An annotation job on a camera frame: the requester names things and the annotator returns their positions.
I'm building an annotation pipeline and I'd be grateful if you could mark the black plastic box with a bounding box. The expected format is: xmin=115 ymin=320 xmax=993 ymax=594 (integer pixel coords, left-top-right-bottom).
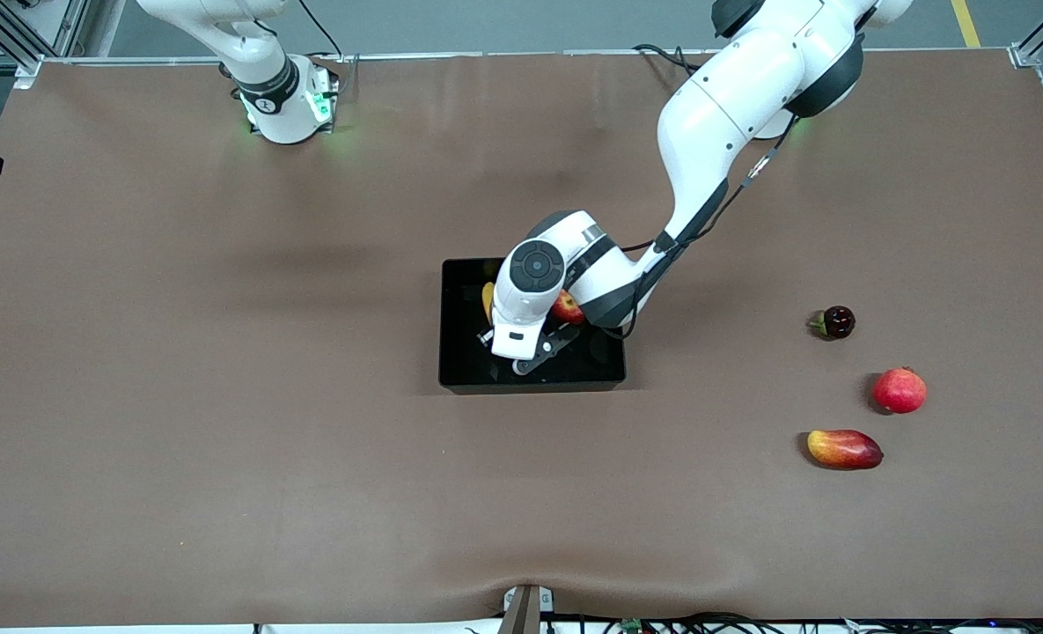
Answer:
xmin=439 ymin=254 xmax=627 ymax=394

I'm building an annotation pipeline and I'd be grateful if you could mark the brown table mat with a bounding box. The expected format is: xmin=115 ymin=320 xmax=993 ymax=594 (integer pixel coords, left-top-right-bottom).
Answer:
xmin=0 ymin=48 xmax=1043 ymax=628

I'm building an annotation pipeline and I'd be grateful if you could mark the dark purple mangosteen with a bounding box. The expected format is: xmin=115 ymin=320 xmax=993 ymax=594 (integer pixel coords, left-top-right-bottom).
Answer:
xmin=808 ymin=306 xmax=856 ymax=340

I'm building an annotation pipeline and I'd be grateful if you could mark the red yellow mango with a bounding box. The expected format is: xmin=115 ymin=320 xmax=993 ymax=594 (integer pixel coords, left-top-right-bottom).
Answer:
xmin=806 ymin=429 xmax=885 ymax=471

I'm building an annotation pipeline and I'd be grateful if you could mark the red pomegranate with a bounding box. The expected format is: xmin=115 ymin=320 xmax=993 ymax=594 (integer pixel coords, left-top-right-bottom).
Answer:
xmin=872 ymin=366 xmax=928 ymax=415

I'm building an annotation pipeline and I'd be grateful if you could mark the aluminium frame beside right arm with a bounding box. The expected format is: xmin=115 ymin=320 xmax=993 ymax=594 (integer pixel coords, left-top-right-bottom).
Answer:
xmin=0 ymin=0 xmax=91 ymax=89

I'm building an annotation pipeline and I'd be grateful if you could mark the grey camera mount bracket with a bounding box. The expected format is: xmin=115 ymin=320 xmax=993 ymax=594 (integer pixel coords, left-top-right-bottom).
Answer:
xmin=497 ymin=584 xmax=555 ymax=634

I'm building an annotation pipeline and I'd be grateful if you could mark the silver table edge rail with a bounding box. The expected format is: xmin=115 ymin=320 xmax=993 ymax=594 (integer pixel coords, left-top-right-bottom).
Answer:
xmin=12 ymin=46 xmax=1028 ymax=67

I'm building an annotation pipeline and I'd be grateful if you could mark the black left arm base cable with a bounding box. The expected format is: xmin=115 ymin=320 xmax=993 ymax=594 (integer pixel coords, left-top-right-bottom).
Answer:
xmin=634 ymin=44 xmax=702 ymax=76

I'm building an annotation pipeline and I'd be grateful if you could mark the black arm base cable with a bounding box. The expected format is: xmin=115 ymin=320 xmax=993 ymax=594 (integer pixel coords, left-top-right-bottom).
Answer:
xmin=297 ymin=0 xmax=346 ymax=61
xmin=634 ymin=44 xmax=702 ymax=76

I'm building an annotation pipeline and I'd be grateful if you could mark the black right arm base cable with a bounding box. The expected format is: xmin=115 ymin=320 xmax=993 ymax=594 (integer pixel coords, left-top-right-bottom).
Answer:
xmin=297 ymin=0 xmax=346 ymax=61

